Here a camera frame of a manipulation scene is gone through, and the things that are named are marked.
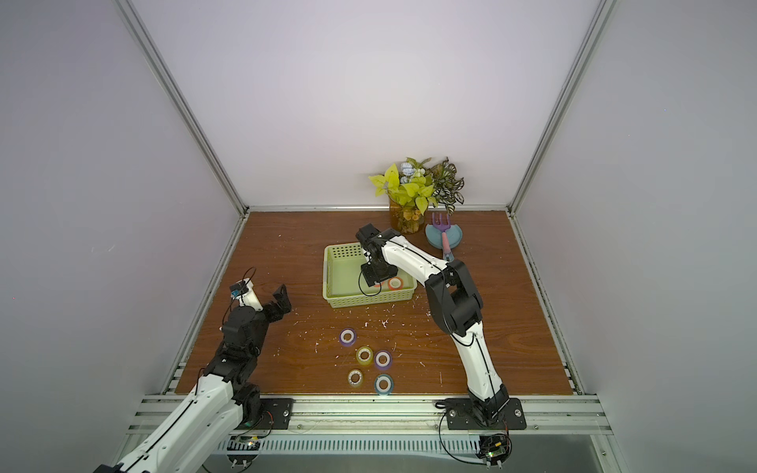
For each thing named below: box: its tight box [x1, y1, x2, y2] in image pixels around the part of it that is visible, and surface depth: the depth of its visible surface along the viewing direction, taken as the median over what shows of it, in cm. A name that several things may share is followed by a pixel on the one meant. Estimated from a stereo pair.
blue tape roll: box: [374, 373, 395, 397], surface depth 79 cm
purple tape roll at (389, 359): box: [374, 349, 394, 371], surface depth 83 cm
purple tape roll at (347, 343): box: [339, 328, 357, 347], surface depth 87 cm
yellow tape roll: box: [355, 345, 374, 366], surface depth 83 cm
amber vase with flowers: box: [368, 156, 466, 235], surface depth 97 cm
